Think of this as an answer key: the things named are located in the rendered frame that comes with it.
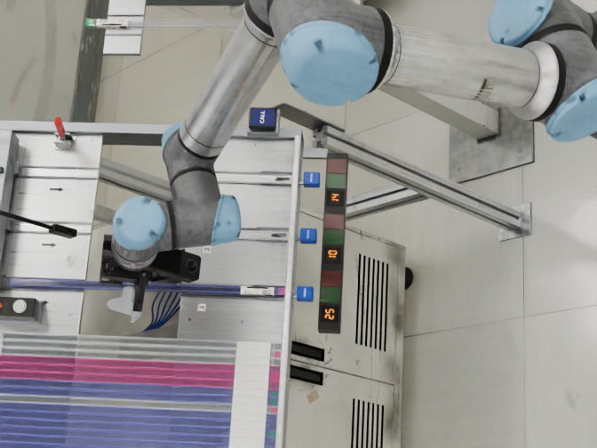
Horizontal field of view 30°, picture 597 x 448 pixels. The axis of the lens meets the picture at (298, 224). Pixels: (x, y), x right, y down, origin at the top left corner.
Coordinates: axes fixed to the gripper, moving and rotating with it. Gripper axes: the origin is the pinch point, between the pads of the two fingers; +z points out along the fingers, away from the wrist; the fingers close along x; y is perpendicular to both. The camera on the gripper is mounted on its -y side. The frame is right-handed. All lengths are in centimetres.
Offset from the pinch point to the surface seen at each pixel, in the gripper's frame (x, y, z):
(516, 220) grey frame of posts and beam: -34, -84, 36
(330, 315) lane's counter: 3.3, -34.1, -3.0
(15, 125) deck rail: -30.9, 26.6, 10.6
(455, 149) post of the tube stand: -57, -75, 53
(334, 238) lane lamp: -11.1, -34.0, -3.0
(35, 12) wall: -148, 44, 185
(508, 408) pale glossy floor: 9, -84, 41
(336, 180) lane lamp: -22.6, -33.8, -2.9
